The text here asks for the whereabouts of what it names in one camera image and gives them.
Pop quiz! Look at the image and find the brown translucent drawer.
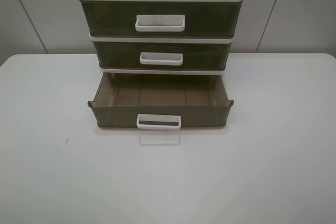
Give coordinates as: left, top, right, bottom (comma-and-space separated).
88, 73, 234, 130

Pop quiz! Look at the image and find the middle dark translucent drawer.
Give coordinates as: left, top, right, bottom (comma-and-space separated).
93, 41, 231, 71

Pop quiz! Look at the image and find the dark translucent drawer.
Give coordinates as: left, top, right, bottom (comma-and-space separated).
81, 1, 242, 38
93, 41, 231, 71

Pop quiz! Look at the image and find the top dark translucent drawer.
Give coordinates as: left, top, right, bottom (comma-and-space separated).
81, 1, 242, 38

